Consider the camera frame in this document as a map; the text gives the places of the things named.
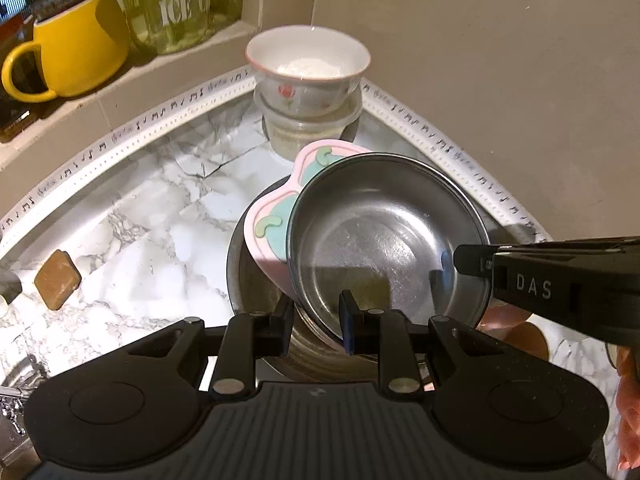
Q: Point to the brown soap bar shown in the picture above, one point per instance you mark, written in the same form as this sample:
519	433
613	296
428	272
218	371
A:
57	280

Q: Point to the steel bowl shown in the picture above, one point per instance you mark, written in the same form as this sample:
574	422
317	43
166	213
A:
237	280

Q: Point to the person's right hand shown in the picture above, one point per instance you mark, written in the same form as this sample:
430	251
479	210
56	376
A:
631	410

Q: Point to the floral ceramic bowl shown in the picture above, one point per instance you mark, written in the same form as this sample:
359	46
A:
300	70

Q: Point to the chrome sink fitting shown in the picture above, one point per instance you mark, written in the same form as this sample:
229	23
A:
14	400

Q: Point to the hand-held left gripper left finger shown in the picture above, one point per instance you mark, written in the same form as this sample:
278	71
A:
280	330

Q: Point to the yellow mug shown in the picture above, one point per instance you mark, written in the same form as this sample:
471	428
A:
75	50

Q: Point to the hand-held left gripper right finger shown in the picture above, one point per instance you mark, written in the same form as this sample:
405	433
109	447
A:
347	325

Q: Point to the white patterned trim strip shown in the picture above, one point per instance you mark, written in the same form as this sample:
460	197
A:
150	117

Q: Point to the clear plastic container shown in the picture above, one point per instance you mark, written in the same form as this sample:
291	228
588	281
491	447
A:
300	135

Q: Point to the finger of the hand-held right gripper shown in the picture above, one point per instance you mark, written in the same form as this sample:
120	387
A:
470	260

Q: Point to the green glass jar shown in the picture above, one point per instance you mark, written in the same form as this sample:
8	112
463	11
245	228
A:
175	5

